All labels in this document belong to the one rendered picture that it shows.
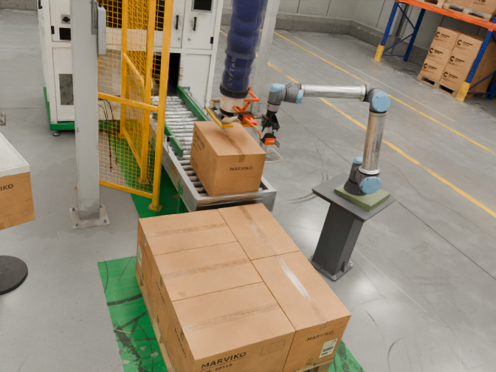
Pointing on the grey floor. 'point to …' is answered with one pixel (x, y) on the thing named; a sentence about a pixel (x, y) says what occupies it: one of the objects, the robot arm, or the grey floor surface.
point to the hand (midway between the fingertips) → (268, 137)
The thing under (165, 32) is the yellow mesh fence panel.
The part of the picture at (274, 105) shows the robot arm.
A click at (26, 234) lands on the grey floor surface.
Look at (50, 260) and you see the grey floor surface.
